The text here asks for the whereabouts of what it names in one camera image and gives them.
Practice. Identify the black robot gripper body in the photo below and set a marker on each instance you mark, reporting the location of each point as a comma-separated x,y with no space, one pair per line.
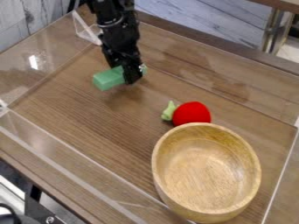
119,25

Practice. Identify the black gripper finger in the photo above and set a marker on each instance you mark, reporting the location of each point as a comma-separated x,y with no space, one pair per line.
113,58
134,70

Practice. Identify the green rectangular block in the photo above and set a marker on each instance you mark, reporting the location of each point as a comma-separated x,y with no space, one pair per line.
111,78

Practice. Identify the light wooden bowl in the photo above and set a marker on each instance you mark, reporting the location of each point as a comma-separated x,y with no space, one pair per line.
207,172

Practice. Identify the red plush strawberry toy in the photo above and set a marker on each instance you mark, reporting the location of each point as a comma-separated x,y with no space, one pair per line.
190,112

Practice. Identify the metal table leg background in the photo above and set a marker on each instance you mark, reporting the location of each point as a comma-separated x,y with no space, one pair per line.
277,30

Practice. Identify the clear acrylic corner bracket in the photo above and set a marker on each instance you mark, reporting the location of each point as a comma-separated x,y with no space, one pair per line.
87,32

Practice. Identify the black clamp bracket below table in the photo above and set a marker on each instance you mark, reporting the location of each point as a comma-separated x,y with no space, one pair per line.
22,210

